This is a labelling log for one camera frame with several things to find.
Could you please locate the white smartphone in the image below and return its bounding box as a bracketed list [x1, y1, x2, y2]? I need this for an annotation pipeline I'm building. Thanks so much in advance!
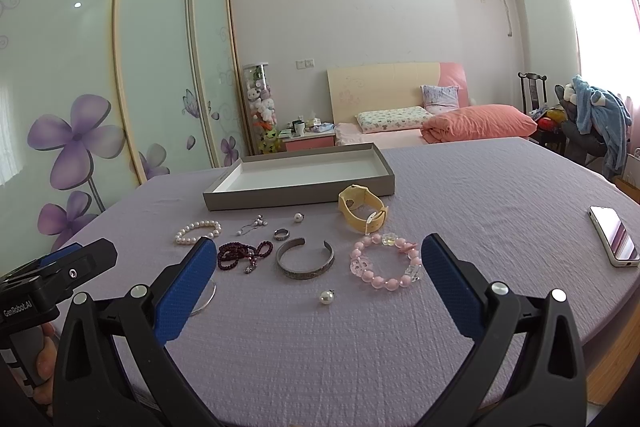
[588, 206, 639, 268]

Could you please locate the folded coral duvet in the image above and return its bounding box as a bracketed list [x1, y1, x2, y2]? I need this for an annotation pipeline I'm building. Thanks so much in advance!
[421, 104, 537, 144]

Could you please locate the purple table cloth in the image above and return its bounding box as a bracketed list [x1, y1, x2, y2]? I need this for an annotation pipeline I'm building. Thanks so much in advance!
[49, 135, 640, 427]

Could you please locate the pink bead bracelet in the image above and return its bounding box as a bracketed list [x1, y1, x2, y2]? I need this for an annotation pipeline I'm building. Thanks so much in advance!
[348, 232, 424, 292]

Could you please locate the sliding floral wardrobe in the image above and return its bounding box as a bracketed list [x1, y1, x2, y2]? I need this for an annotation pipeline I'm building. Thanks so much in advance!
[1, 0, 248, 270]

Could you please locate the floral white pillow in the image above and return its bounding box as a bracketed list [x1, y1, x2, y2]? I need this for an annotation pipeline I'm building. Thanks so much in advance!
[356, 106, 433, 133]

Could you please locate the person left hand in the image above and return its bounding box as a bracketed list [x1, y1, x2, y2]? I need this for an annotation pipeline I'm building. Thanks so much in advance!
[32, 323, 58, 417]

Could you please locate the white mug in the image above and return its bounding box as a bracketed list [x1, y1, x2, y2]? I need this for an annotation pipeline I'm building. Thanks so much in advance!
[293, 120, 306, 136]

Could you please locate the pink white nightstand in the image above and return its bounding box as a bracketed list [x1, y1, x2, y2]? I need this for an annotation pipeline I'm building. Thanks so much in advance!
[279, 129, 335, 152]

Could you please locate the white pearl bracelet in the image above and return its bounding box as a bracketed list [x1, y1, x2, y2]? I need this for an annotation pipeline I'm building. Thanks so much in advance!
[173, 218, 222, 247]

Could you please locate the grey cardboard tray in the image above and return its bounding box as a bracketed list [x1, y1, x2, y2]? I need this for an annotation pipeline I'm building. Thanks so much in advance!
[203, 143, 395, 211]

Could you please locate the large pearl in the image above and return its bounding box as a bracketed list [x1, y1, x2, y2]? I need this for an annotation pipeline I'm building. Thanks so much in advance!
[319, 291, 335, 306]

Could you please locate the dark red bead necklace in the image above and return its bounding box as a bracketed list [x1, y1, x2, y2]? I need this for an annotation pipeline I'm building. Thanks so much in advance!
[216, 239, 275, 275]

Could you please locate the yellow wrist watch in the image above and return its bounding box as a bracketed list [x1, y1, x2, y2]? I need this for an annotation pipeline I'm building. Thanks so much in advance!
[337, 184, 388, 235]

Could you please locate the bed with pink sheet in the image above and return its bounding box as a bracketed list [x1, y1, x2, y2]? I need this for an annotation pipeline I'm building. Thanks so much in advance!
[328, 62, 477, 148]

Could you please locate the pink curtain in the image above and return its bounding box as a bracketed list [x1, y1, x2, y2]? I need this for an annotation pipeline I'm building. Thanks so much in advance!
[568, 0, 639, 114]

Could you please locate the plush toy display tube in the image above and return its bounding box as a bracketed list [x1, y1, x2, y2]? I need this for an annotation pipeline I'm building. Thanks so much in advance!
[242, 62, 279, 155]

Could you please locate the small purple pillow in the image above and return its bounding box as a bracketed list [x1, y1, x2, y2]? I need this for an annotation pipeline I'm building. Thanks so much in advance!
[421, 84, 460, 115]

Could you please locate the silver cuff bangle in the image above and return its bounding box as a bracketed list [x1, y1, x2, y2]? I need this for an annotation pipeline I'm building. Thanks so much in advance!
[276, 237, 335, 281]

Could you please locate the dark wooden chair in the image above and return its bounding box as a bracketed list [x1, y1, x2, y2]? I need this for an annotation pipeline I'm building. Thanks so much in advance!
[518, 72, 548, 113]

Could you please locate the wall power socket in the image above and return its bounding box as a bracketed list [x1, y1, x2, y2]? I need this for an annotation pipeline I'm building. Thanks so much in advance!
[296, 58, 314, 69]

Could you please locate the thin silver hoop bangle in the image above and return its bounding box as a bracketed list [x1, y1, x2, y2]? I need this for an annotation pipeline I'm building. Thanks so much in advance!
[190, 281, 217, 317]

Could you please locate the grey office chair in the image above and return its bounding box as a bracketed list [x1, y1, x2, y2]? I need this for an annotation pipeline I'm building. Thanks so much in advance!
[554, 83, 610, 167]

